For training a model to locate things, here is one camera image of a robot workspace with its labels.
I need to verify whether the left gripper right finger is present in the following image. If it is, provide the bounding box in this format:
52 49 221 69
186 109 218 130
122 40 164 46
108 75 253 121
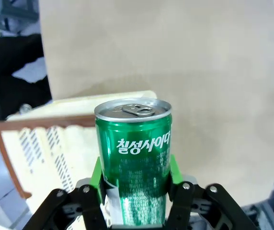
167 154 259 230

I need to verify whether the green soda can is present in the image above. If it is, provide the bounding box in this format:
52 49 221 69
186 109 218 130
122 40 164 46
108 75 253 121
93 97 173 227

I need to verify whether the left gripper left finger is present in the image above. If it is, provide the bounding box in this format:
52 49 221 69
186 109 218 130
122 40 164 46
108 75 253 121
23 157 114 230

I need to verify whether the white basket brown rim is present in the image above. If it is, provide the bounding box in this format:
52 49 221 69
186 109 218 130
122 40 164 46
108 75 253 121
0 90 158 230

